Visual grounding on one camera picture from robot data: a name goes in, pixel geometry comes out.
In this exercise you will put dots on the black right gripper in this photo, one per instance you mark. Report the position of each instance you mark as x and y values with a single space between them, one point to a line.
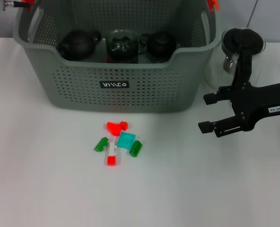
260 101

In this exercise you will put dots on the white toy brick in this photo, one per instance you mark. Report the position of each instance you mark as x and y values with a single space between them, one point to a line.
112 149

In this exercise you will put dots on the teal square toy brick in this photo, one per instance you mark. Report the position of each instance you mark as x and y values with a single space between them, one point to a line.
127 140

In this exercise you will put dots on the large green toy brick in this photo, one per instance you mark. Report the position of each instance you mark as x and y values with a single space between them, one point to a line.
135 149

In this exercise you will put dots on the small red toy brick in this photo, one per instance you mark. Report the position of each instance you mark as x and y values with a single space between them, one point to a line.
111 160
124 125

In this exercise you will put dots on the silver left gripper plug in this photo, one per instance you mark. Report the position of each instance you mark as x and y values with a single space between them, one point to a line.
4 4

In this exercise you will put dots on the small green toy brick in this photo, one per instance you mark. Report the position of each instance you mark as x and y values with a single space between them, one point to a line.
99 145

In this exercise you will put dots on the black clay teapot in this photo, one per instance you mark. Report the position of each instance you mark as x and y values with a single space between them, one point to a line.
77 45

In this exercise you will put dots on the grey-green perforated storage bin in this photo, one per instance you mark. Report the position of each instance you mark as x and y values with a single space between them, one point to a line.
154 85

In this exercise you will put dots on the orange bin latch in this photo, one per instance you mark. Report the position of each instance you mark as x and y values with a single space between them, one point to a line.
28 2
212 5

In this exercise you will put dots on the large red slope brick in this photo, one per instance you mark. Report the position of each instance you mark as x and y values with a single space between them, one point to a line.
112 127

